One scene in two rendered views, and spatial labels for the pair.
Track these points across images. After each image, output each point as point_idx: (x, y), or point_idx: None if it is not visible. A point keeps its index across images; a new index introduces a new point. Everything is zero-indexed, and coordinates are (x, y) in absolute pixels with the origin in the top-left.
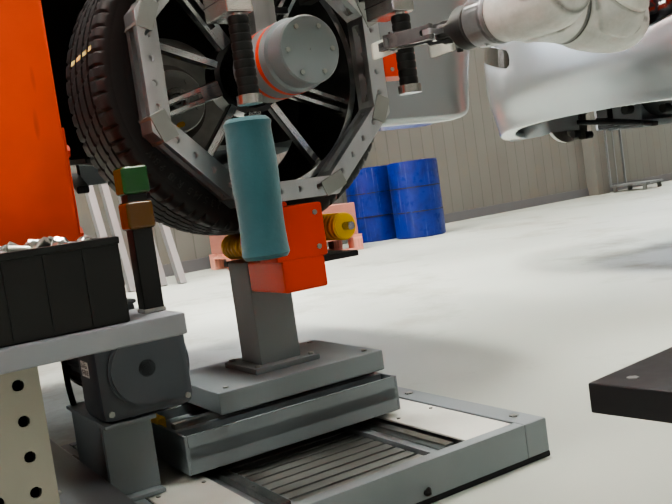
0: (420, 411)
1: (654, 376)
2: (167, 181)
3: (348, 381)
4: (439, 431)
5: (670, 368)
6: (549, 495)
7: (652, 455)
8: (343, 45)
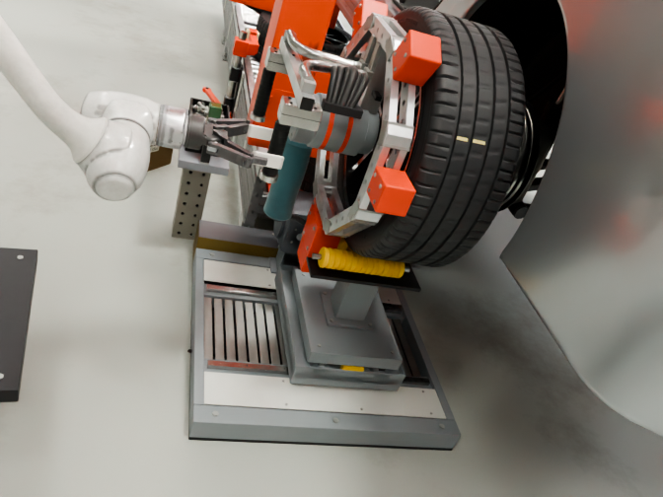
0: (285, 396)
1: (10, 259)
2: (338, 160)
3: None
4: (234, 375)
5: (9, 269)
6: (140, 392)
7: (123, 473)
8: (408, 157)
